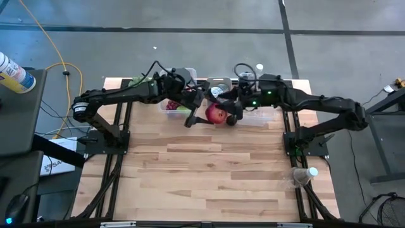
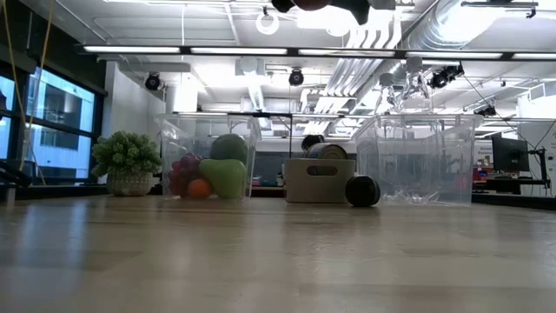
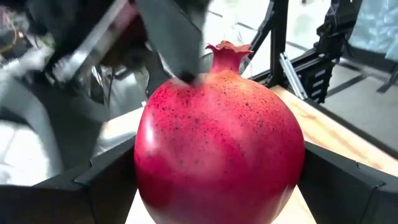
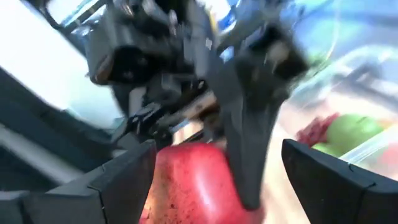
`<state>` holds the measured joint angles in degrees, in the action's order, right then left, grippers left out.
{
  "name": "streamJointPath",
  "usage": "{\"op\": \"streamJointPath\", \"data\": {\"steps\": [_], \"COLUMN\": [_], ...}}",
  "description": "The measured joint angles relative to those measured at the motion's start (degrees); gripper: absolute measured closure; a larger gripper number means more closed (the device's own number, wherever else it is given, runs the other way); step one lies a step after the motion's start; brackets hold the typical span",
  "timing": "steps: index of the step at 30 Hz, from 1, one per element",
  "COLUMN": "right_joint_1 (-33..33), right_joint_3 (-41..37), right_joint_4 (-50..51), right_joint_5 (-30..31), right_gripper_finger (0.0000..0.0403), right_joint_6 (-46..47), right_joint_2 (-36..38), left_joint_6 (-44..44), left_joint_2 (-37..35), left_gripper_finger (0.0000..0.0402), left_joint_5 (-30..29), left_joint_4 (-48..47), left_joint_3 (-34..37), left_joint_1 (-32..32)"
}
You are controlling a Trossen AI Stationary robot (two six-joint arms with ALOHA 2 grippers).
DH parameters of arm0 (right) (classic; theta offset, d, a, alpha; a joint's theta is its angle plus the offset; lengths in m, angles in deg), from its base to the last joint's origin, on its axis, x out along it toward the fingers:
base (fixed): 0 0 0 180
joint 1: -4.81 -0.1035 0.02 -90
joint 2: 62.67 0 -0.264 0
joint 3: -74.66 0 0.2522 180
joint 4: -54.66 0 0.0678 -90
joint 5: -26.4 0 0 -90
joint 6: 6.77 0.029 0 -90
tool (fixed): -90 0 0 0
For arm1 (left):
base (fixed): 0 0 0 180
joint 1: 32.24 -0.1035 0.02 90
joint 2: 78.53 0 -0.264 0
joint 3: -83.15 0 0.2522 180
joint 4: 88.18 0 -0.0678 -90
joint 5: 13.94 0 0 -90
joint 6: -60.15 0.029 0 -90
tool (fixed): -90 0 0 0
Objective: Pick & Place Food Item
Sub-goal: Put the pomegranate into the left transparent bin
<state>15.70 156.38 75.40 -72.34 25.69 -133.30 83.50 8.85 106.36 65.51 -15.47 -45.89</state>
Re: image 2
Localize blue label tin can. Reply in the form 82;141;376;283
304;143;349;160

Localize green apple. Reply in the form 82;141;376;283
209;133;249;165
199;158;248;200

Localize black plum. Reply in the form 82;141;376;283
345;174;382;208

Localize red grape bunch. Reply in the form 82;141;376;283
168;152;203;199

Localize orange fruit bunch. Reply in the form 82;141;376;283
187;177;214;201

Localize long ceiling light strip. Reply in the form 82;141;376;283
76;43;556;62

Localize black spotlight cluster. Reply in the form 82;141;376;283
427;63;465;90

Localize clear plastic bin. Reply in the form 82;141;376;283
155;112;262;202
352;113;484;206

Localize grey plastic bin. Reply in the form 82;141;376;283
284;157;356;204

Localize black monitor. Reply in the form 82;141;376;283
491;136;530;173

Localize green potted plant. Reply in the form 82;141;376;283
90;130;164;197

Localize white ring lamp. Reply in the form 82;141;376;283
255;6;280;36

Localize silver ventilation duct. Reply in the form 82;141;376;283
401;0;512;50

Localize yellow power cable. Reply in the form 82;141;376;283
2;0;56;186

